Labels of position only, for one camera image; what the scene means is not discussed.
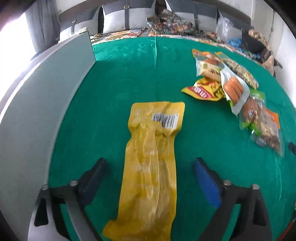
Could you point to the orange clear nut packet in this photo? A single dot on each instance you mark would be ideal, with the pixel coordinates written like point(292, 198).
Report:
point(266, 131)

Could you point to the green tablecloth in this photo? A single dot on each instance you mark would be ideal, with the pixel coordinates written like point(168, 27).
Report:
point(157, 69)

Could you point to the orange clear chicken packet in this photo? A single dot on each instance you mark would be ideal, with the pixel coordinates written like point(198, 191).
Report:
point(206, 56)

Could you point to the grey white pillow middle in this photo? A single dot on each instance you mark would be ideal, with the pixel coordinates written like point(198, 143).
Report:
point(127, 15)

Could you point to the green burger snack packet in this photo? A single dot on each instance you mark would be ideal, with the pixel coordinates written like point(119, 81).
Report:
point(249, 115)

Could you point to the floral folded blanket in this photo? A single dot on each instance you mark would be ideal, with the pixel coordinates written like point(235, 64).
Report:
point(168, 23)

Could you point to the grey white pillow left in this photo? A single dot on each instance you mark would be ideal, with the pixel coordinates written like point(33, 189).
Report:
point(87, 20)

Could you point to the long yellow patterned packet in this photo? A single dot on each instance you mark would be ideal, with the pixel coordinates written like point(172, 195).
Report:
point(239, 70)

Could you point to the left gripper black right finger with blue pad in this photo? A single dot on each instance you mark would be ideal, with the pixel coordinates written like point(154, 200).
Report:
point(253, 219)

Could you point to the grey white pillow right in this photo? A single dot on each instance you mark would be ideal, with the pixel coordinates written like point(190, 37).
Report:
point(202, 16)

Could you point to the clear plastic bag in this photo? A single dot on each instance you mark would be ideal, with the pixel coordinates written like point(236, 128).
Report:
point(225, 30)

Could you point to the black bag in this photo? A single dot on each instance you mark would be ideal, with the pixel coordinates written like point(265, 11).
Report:
point(251, 41)

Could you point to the yellow red snack packet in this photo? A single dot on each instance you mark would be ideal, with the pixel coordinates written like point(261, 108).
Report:
point(205, 89)

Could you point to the blue plastic bag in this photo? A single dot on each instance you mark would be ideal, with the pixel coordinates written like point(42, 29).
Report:
point(235, 42)

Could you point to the grey white pillow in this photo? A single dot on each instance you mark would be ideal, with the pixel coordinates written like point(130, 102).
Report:
point(127, 15)
point(202, 16)
point(87, 20)

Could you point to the cream biscuit packet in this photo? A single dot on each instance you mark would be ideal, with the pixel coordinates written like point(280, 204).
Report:
point(209, 69)

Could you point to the long yellow snack packet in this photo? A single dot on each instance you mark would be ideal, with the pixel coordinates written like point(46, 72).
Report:
point(148, 196)

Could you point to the grey curtain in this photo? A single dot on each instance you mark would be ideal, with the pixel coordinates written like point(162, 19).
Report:
point(43, 24)

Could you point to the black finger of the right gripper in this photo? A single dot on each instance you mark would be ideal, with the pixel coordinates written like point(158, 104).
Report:
point(292, 147)

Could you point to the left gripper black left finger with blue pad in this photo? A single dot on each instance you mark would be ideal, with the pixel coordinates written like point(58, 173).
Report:
point(47, 222)

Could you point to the grey board panel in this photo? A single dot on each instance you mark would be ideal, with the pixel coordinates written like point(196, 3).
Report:
point(32, 111)

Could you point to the sausage snack packet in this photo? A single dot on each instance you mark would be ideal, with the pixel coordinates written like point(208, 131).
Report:
point(235, 89)

